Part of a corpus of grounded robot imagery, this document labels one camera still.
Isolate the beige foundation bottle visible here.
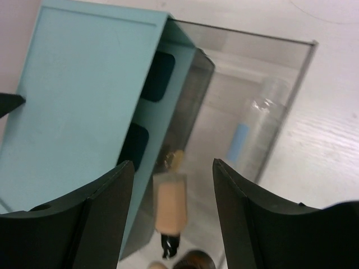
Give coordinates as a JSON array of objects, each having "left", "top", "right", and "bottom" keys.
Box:
[{"left": 153, "top": 172, "right": 188, "bottom": 259}]

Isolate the clear plastic tube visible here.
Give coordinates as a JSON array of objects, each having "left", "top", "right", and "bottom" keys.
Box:
[{"left": 225, "top": 77, "right": 291, "bottom": 182}]

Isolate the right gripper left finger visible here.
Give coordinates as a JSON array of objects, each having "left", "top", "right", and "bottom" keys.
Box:
[{"left": 1, "top": 161, "right": 135, "bottom": 268}]

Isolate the beige makeup sponge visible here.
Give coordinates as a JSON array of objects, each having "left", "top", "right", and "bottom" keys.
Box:
[{"left": 148, "top": 261, "right": 168, "bottom": 269}]

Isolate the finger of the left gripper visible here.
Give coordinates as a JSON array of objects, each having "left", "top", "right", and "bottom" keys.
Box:
[{"left": 0, "top": 92, "right": 26, "bottom": 118}]

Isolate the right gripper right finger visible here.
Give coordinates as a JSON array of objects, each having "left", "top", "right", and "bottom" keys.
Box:
[{"left": 213, "top": 159, "right": 358, "bottom": 268}]

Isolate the teal drawer box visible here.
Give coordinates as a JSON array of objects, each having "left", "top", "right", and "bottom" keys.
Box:
[{"left": 1, "top": 1, "right": 196, "bottom": 259}]

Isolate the clear acrylic drawer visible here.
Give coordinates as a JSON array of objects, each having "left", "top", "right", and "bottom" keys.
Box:
[{"left": 118, "top": 21, "right": 317, "bottom": 268}]

